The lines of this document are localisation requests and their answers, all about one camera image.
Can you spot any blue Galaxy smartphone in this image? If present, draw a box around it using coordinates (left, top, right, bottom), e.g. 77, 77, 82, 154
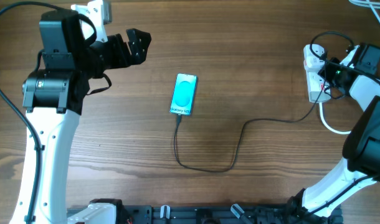
169, 73, 197, 116

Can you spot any black USB charging cable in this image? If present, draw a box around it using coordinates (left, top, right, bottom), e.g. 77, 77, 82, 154
173, 50, 330, 172

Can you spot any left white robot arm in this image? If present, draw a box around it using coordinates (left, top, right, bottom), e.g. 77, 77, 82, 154
11, 9, 151, 223

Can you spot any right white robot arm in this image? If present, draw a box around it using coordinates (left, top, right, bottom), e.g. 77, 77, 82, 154
283, 43, 380, 223

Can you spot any white charger plug adapter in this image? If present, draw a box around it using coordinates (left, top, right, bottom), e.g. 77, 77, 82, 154
304, 52, 325, 71

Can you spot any white power strip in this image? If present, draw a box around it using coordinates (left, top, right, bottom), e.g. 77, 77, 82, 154
303, 44, 331, 103

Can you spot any white power strip cable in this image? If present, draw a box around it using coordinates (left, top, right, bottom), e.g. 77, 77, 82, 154
318, 0, 380, 136

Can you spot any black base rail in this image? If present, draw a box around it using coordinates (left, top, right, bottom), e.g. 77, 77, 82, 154
65, 203, 343, 224

